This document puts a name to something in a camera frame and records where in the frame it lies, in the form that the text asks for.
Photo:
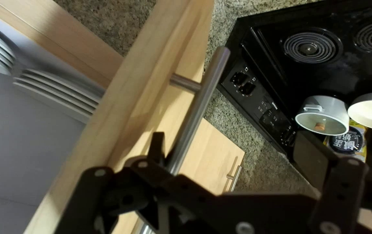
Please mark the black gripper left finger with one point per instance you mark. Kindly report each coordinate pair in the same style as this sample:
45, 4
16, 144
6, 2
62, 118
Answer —
152, 199

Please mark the white plastic cup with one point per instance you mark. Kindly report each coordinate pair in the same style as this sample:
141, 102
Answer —
323, 117

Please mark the wooden cabinet door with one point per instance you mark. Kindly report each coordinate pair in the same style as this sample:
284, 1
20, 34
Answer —
213, 156
152, 86

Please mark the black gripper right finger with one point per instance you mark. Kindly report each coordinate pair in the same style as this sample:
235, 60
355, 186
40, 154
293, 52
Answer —
347, 186

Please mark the black electric stove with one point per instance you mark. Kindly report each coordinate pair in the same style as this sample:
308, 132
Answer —
260, 65

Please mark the dark printed can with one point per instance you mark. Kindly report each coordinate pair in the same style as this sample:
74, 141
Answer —
347, 143

